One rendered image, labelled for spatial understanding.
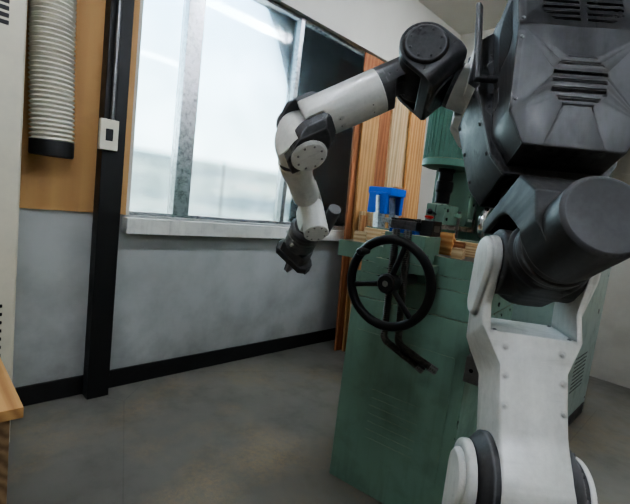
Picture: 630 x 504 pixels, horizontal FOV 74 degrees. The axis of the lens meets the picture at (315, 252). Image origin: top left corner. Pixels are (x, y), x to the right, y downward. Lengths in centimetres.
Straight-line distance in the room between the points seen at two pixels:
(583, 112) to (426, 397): 102
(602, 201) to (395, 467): 123
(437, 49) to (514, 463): 70
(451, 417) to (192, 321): 152
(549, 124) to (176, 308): 204
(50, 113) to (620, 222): 180
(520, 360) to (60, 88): 176
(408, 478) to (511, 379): 95
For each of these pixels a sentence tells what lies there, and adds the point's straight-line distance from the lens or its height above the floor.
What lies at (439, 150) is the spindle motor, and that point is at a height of 125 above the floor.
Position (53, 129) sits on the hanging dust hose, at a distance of 192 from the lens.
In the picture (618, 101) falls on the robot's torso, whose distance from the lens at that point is 81.
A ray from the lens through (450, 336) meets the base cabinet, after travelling 143.
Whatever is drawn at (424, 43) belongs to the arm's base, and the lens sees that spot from 89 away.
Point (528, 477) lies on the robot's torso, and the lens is 75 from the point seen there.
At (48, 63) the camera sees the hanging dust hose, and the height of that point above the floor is 141.
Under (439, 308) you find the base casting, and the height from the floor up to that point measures 73.
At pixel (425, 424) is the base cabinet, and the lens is 154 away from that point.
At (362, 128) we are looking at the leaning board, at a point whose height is 157.
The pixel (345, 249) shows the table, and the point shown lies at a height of 87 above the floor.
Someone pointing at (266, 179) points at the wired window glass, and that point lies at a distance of 271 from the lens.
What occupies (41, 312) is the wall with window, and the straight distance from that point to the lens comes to 219.
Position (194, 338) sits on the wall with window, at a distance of 253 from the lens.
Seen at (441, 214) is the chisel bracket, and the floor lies 103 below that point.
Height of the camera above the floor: 102
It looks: 6 degrees down
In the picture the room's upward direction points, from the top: 7 degrees clockwise
